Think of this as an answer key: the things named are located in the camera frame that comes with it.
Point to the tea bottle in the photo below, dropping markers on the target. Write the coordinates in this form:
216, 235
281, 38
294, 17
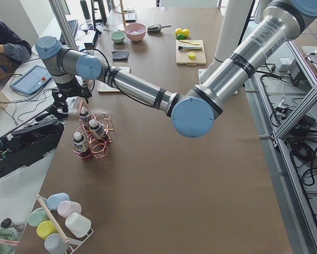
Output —
81, 145
97, 130

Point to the grey folded cloth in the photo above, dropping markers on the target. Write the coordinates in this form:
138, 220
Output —
120, 55

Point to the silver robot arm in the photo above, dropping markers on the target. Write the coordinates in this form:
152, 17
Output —
192, 114

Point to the yellow plastic cup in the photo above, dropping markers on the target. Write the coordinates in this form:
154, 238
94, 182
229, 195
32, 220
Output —
45, 228

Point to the grey plastic cup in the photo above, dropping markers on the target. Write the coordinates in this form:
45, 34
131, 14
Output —
54, 244

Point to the yellow plastic knife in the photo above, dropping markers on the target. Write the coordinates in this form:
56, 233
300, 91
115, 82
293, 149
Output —
189, 42

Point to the half lemon slice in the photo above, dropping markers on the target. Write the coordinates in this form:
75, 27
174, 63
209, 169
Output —
192, 55

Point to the black keyboard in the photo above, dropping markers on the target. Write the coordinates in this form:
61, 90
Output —
73, 27

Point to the white plastic cup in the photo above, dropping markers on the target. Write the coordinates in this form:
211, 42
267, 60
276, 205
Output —
78, 224

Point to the cream rabbit tray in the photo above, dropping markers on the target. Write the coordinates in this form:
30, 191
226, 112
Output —
104, 88

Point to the pink plastic cup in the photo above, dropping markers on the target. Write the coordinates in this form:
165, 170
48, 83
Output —
65, 208

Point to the steel muddler black tip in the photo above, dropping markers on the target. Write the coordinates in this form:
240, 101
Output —
185, 48

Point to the steel ice scoop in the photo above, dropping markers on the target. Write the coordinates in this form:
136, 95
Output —
156, 28

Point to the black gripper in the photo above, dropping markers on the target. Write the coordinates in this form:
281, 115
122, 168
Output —
69, 87

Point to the green plastic cup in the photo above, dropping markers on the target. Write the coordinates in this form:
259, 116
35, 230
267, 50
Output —
37, 216

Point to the teach pendant tablet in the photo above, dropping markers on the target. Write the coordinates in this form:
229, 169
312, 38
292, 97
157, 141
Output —
32, 81

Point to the seated person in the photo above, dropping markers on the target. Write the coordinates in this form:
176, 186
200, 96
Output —
13, 52

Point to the tea bottle upper rack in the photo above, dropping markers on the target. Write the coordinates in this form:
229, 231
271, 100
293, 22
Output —
85, 117

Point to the bamboo cutting board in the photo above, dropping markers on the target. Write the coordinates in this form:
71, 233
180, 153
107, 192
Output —
182, 56

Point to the blue plastic cup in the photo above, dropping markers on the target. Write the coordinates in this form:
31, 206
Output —
54, 200

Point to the copper wire bottle basket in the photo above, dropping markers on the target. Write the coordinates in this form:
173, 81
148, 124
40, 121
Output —
98, 147

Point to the pink bowl of ice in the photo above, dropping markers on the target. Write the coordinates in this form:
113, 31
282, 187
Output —
135, 31

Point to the white cup rack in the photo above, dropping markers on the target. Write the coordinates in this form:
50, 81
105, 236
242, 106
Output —
59, 222

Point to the mint green bowl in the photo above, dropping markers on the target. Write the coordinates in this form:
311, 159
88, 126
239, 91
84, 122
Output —
117, 36

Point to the black equipment case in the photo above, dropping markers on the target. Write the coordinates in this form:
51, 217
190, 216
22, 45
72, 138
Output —
28, 145

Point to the whole yellow lemon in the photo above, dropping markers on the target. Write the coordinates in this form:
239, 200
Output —
178, 31
180, 36

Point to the whole yellow lemon lower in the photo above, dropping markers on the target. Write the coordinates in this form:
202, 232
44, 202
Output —
180, 36

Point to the whole yellow lemon upper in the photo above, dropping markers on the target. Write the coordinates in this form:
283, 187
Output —
178, 31

